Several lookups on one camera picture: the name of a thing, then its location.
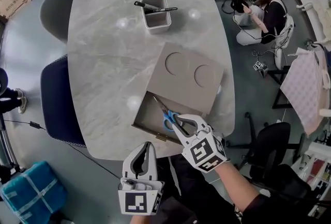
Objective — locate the grey drawer box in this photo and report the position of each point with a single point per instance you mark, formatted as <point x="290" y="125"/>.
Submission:
<point x="186" y="80"/>

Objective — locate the pink patterned board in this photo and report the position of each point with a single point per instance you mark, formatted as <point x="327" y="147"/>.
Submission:
<point x="302" y="88"/>

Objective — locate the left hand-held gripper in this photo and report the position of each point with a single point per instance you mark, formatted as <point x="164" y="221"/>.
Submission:
<point x="135" y="201"/>

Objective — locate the white pen holder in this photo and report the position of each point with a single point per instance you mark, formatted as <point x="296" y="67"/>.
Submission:
<point x="158" y="23"/>

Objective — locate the person's right forearm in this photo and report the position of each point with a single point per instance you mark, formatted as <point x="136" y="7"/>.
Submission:
<point x="235" y="186"/>

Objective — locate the thick black marker pen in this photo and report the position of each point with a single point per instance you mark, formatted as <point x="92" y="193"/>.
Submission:
<point x="142" y="4"/>

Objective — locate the blue wrapped package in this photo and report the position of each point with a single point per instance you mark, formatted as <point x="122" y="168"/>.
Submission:
<point x="31" y="192"/>

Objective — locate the person's black clothing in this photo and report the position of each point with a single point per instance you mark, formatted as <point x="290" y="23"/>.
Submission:
<point x="191" y="199"/>

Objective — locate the spare gripper on floor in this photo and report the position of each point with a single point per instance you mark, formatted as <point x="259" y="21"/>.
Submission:
<point x="260" y="67"/>

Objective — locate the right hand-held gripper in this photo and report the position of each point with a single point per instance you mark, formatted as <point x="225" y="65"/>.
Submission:
<point x="207" y="151"/>

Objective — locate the black metal stand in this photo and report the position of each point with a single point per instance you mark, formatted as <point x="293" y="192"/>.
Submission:
<point x="280" y="83"/>

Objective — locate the grey chair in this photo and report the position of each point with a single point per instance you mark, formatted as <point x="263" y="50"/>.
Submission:
<point x="58" y="11"/>

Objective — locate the thin black marker pen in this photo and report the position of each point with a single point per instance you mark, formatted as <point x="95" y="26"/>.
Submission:
<point x="165" y="9"/>

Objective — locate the black office chair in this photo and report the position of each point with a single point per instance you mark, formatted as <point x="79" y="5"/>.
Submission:
<point x="274" y="145"/>

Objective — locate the white shelf unit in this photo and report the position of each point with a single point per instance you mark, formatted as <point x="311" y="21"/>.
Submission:
<point x="316" y="173"/>

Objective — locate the dark blue chair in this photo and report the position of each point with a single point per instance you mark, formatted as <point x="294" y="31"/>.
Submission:
<point x="60" y="104"/>

